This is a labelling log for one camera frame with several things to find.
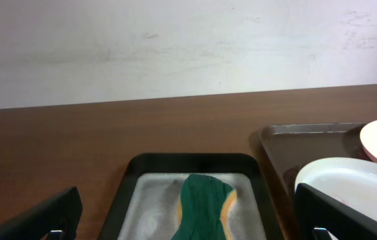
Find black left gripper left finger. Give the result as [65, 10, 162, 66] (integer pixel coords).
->
[0, 187, 83, 240]

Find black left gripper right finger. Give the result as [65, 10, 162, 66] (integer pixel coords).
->
[294, 183, 377, 240]

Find grey-white plate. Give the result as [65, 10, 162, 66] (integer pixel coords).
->
[294, 157, 377, 221]

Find green yellow sponge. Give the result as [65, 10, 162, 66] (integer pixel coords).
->
[171, 173, 238, 240]

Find brown serving tray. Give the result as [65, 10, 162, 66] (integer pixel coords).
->
[256, 123, 370, 239]

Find black soapy water tray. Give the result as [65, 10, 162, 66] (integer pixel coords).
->
[99, 153, 283, 239]

